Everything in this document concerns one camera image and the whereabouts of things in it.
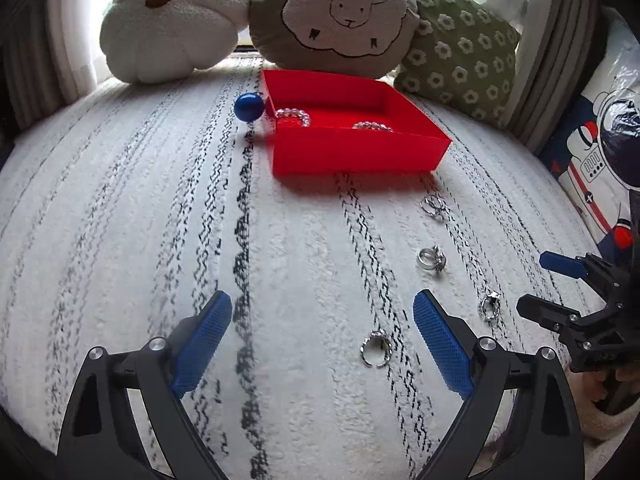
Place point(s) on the white flower-shaped pillow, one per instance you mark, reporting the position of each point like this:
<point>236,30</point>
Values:
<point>165,25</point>

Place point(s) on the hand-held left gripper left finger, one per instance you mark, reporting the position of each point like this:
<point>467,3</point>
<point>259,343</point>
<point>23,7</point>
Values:
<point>202,342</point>

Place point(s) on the blue ball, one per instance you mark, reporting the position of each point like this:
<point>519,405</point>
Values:
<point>248,107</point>

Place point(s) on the white sheer curtain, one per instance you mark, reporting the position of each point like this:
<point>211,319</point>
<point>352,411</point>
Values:
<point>55,35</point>

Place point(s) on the person's right hand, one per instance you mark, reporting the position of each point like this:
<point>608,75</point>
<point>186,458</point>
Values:
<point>595,385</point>

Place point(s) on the round sheep pillow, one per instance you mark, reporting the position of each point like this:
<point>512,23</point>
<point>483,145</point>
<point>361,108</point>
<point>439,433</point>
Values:
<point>310,10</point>

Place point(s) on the green floral pillow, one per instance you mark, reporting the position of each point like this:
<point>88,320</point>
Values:
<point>460,45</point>

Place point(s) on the astronaut print pillow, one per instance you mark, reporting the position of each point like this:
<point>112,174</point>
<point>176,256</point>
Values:
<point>605,125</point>

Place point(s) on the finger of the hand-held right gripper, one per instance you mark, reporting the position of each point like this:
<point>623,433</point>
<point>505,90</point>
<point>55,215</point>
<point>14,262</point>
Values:
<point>545,312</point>
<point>560,263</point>

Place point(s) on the grey curtain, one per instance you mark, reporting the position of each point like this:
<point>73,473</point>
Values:
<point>555,50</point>

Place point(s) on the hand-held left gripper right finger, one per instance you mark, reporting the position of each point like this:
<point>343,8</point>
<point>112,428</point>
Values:
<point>442,345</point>

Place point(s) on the red plastic box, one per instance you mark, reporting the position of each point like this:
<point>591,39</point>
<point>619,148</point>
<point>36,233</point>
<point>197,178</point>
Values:
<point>345,155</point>

